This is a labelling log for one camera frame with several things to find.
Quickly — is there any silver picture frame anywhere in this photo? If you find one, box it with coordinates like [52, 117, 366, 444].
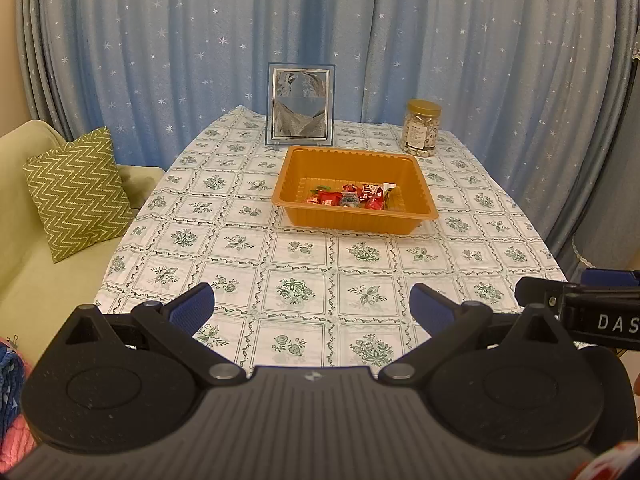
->
[263, 62, 337, 149]

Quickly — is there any green zigzag cushion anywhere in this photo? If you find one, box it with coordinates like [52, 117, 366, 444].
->
[22, 127, 137, 265]

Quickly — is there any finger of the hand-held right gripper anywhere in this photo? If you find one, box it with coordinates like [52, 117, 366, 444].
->
[581, 268, 640, 287]
[515, 275, 583, 312]

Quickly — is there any blue pink quilt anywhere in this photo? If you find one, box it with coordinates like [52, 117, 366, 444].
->
[0, 335, 39, 467]

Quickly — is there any clear nut jar gold lid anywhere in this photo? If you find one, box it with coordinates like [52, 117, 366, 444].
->
[400, 99, 443, 156]

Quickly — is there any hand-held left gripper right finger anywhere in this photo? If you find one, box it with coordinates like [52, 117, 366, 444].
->
[377, 282, 560, 387]

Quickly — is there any grey lace-trimmed curtain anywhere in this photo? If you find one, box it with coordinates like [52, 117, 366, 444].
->
[570, 60, 640, 273]

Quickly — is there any blue star curtain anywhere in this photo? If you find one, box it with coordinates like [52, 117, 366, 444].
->
[15, 0, 640, 267]

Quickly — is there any orange plastic tray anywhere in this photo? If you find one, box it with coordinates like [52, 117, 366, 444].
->
[271, 145, 440, 235]

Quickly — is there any red patterned clothing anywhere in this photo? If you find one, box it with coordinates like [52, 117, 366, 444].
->
[570, 442, 640, 480]

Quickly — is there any pale green sofa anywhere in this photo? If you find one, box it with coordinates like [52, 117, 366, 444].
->
[0, 119, 167, 367]

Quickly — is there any green floral tablecloth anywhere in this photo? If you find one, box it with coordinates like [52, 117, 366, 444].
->
[94, 105, 568, 377]

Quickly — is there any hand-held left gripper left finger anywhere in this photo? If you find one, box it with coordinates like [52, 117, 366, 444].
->
[62, 282, 247, 387]

